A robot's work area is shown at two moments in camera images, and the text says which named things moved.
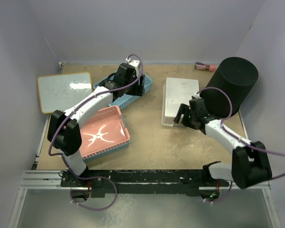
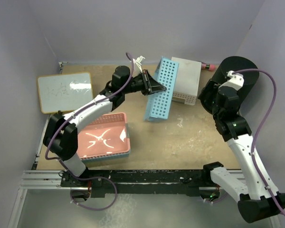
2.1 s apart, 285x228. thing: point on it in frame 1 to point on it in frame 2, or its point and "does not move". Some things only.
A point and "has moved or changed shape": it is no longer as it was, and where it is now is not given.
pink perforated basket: (106, 129) has moved or changed shape
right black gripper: (184, 109) to (212, 87)
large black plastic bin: (235, 75) does not move
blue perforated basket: (122, 100) to (161, 104)
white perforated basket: (176, 91) to (185, 85)
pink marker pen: (198, 65) does not move
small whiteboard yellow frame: (60, 92) does not move
